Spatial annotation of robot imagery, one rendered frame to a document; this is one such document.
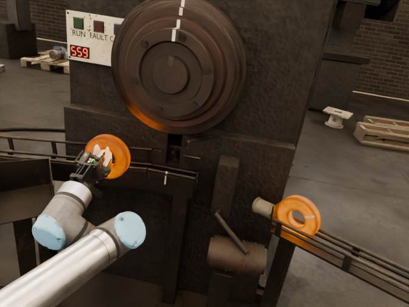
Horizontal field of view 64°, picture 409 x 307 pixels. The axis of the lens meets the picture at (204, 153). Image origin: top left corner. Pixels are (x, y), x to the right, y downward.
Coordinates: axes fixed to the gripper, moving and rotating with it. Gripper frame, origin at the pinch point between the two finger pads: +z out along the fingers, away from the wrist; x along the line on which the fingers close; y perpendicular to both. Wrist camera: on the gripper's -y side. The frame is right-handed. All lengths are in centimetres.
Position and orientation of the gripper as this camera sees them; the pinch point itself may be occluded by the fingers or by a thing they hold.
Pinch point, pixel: (107, 151)
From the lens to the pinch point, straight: 115.5
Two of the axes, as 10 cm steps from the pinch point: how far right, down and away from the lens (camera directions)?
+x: -9.8, -1.9, 0.9
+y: 0.9, -7.5, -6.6
